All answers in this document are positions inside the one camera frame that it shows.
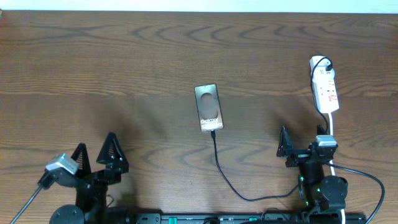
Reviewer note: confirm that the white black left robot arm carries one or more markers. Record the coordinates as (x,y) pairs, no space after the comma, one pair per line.
(82,213)

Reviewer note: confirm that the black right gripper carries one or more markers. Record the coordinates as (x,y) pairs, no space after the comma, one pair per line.
(285,148)

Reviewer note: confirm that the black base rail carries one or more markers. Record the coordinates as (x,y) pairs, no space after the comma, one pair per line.
(269,216)

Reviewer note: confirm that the Samsung Galaxy smartphone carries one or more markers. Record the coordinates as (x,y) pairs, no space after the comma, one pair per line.
(208,107)

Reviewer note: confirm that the white power strip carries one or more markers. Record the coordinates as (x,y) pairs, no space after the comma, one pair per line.
(323,84)

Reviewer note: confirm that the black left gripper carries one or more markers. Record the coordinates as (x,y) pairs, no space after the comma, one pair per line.
(104,180)

